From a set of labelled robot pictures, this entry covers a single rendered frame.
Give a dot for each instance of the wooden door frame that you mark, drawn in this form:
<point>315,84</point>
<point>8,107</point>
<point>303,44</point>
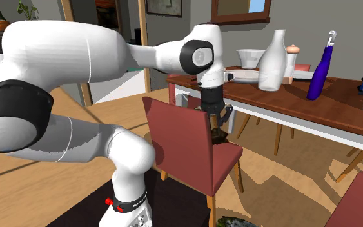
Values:
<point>143,31</point>

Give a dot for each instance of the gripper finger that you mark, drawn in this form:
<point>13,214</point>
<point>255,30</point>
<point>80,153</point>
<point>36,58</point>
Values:
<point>226,115</point>

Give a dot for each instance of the dark framed wall picture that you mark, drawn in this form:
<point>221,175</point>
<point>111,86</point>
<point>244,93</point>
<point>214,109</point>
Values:
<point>164,7</point>

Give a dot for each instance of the white vase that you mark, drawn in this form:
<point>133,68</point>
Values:
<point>274,66</point>

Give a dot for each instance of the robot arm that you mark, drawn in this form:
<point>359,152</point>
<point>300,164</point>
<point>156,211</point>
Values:
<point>58,50</point>

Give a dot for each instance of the dark green textured object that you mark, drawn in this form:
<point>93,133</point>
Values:
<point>234,222</point>

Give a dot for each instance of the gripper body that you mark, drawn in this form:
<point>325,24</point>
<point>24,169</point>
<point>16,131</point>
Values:
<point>212,96</point>

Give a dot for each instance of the blue bottle with white top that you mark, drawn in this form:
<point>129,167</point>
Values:
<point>319,75</point>

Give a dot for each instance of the white shaker with tan top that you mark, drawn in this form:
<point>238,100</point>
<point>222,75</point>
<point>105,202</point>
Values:
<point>291,58</point>

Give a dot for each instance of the brown bottle-shaped object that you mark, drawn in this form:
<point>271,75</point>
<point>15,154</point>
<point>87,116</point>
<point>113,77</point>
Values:
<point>218,135</point>

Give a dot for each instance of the brown wooden dining table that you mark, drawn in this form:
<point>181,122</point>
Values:
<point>294,105</point>

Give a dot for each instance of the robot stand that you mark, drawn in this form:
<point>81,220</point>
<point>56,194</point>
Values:
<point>175,201</point>

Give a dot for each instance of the red chair with wooden legs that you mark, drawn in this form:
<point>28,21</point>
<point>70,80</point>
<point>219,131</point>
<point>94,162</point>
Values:
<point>178,144</point>
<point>303,67</point>
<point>362,204</point>

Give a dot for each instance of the white bowl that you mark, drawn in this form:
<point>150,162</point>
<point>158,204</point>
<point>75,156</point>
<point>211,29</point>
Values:
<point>248,58</point>

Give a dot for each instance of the flat white object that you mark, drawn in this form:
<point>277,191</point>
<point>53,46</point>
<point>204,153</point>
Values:
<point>303,75</point>

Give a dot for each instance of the green houseplant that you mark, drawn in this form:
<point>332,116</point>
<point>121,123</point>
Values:
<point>27,9</point>

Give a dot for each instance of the orange plant pot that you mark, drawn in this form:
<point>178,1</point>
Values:
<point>3,25</point>

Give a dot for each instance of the wooden framed window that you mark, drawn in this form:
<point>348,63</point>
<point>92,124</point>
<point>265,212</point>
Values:
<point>241,19</point>

